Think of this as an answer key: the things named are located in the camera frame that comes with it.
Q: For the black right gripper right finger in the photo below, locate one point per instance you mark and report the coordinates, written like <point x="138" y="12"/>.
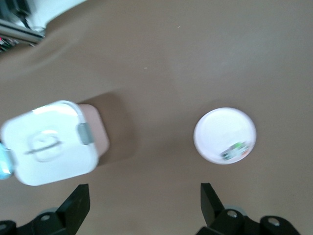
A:
<point x="212" y="215"/>

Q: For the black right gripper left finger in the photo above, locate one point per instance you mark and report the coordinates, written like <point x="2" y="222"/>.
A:
<point x="71" y="213"/>

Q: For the white lidded storage box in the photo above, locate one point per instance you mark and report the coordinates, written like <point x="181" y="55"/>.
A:
<point x="53" y="142"/>

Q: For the blue round plate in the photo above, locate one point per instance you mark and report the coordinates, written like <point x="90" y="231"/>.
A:
<point x="3" y="161"/>

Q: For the pink round plate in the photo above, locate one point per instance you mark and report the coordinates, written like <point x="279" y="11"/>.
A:
<point x="220" y="129"/>

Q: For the brown table mat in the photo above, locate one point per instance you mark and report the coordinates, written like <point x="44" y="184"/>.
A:
<point x="171" y="73"/>

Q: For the green white switch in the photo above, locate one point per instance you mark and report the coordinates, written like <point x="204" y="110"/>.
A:
<point x="234" y="150"/>

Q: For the aluminium table frame rail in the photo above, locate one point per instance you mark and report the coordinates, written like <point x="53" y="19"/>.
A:
<point x="22" y="33"/>

